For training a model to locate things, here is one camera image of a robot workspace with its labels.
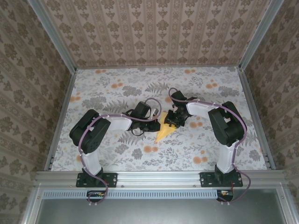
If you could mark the yellow paper sheet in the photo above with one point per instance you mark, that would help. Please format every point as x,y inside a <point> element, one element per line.
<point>163,134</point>

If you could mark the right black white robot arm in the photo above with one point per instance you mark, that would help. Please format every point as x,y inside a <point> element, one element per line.
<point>229,126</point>

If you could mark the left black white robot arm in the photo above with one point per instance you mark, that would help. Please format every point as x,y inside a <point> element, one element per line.
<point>91,133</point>

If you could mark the grey metal sheet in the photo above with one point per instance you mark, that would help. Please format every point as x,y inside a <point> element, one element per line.
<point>163,212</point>

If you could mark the floral patterned table mat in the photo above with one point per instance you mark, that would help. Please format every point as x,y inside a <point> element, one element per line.
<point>163,158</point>

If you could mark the wide aluminium cross beam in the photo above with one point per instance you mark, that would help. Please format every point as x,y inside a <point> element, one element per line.
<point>158,178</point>

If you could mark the black electronics box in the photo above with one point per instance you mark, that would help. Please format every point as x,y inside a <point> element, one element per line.
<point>93,198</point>
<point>225,198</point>

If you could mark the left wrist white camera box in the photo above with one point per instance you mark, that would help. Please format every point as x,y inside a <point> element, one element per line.
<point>154,113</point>

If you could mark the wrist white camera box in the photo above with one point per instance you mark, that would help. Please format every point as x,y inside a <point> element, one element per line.
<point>174,107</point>
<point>154,113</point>

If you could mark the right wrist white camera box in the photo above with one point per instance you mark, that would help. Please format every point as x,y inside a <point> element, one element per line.
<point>174,107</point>

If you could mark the thin aluminium cross rail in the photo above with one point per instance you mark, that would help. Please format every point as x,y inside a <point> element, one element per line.
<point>158,67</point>

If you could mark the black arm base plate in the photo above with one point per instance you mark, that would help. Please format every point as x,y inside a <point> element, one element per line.
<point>112,179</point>
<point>205,179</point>

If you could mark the aluminium side rail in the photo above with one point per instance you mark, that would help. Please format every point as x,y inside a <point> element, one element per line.
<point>249,93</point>
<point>67,93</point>

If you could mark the aluminium corner post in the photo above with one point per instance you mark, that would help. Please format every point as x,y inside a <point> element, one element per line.
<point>258,35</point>
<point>55,37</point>

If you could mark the aluminium lower frame bar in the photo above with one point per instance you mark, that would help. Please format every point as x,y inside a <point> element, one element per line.
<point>286,205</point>
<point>32,205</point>

